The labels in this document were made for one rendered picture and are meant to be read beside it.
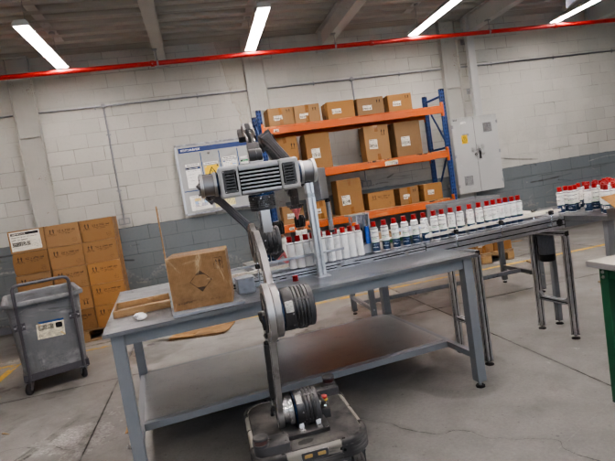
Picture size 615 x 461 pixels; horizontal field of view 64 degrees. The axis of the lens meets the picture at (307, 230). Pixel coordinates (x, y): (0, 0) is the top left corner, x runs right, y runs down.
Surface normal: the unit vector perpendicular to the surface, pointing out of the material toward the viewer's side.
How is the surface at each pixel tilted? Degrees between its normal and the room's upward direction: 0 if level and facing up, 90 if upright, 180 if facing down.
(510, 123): 90
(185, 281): 90
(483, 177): 90
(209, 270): 90
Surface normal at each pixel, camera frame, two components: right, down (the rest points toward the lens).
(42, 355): 0.52, 0.05
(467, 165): 0.22, 0.05
